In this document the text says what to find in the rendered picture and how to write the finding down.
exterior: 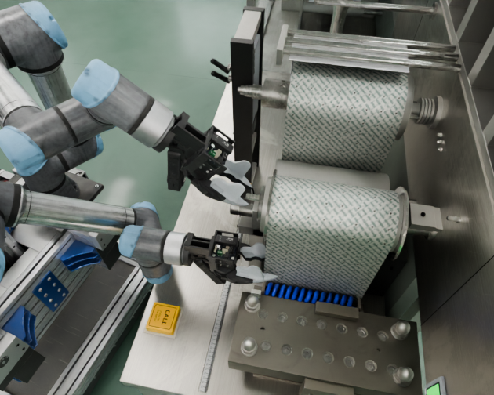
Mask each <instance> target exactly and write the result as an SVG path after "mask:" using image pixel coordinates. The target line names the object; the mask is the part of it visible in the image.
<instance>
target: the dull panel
mask: <svg viewBox="0 0 494 395"><path fill-rule="evenodd" d="M380 173H385V174H388V176H389V180H390V190H392V191H395V190H396V189H397V188H398V187H404V188H405V189H406V191H407V193H408V196H409V185H408V176H407V167H406V158H405V141H404V134H403V136H402V137H401V138H400V140H398V141H396V140H394V142H393V144H392V146H391V149H390V151H389V153H388V155H387V158H386V161H385V162H384V164H383V167H382V169H381V172H380ZM405 238H406V248H407V259H408V262H407V263H406V264H405V265H404V267H403V268H402V270H401V272H400V273H399V275H398V276H397V277H396V278H395V280H394V282H393V283H392V284H391V286H390V287H389V288H388V290H387V292H386V293H385V294H384V301H385V317H392V318H397V319H399V318H400V317H401V316H402V315H403V314H404V312H405V311H406V310H407V309H408V308H409V307H410V306H411V305H412V304H413V303H414V302H415V300H416V299H417V298H418V288H417V279H416V263H415V254H414V245H413V236H412V234H406V237H405Z"/></svg>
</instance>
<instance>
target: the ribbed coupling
mask: <svg viewBox="0 0 494 395"><path fill-rule="evenodd" d="M442 110H443V99H442V97H441V96H434V97H433V98H432V99H429V98H422V97H420V98H419V99H418V100H417V102H416V101H413V105H412V111H411V114H410V118H409V119H413V122H414V123H415V124H421V125H426V127H427V128H428V129H435V128H436V126H437V125H438V123H439V121H440V119H441V114H442Z"/></svg>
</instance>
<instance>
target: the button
mask: <svg viewBox="0 0 494 395"><path fill-rule="evenodd" d="M180 311H181V309H180V307H179V306H174V305H169V304H164V303H157V302H154V305H153V307H152V310H151V314H150V316H149V319H148V321H147V325H146V329H147V330H148V331H150V332H157V333H162V334H167V335H173V334H174V331H175V329H176V324H177V321H178V318H179V315H180Z"/></svg>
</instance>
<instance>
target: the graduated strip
mask: <svg viewBox="0 0 494 395"><path fill-rule="evenodd" d="M236 233H238V238H240V242H242V237H243V234H241V233H239V232H238V229H237V232H236ZM231 285H232V283H231V282H229V281H226V284H223V290H222V293H221V297H220V303H219V306H218V310H217V313H216V319H215V322H214V325H213V330H212V335H211V339H210V342H209V348H208V351H207V355H206V359H205V364H204V368H203V371H202V377H201V381H200V384H199V387H198V392H202V393H207V391H208V388H209V381H210V378H211V374H212V368H213V364H214V360H215V356H216V351H217V347H218V343H219V339H220V333H221V329H222V326H223V319H224V316H225V312H226V308H227V302H228V299H229V295H230V291H231Z"/></svg>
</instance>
